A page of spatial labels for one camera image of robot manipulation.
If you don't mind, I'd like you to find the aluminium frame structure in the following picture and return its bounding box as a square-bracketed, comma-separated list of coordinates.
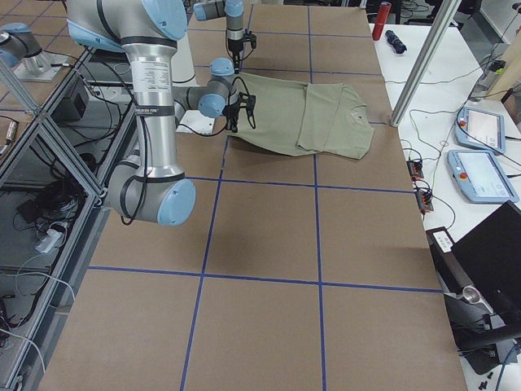
[1, 50, 136, 390]

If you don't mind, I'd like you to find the upper teach pendant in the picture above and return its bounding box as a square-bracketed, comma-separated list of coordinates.
[453, 106, 506, 155]

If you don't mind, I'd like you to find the olive green long-sleeve shirt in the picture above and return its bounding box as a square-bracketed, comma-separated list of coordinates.
[233, 73, 374, 160]

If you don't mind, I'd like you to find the aluminium frame post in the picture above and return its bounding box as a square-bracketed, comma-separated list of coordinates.
[390, 0, 461, 127]

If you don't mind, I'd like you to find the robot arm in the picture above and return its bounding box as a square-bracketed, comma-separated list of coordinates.
[193, 0, 257, 74]
[68, 1, 256, 226]

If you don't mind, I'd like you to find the teach pendant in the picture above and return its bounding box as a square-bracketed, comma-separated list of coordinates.
[447, 150, 519, 204]
[453, 106, 506, 155]

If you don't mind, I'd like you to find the red cylinder tube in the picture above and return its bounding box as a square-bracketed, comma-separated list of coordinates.
[372, 1, 392, 41]

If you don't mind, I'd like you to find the lower teach pendant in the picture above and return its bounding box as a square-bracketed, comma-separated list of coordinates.
[447, 150, 519, 204]

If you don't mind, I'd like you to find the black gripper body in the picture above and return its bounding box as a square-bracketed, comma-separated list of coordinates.
[223, 92, 256, 133]
[226, 32, 257, 65]

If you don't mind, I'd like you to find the black laptop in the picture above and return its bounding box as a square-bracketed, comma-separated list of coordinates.
[426, 201, 520, 375]

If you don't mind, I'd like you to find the folded dark blue umbrella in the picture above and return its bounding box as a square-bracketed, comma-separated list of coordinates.
[385, 29, 407, 55]

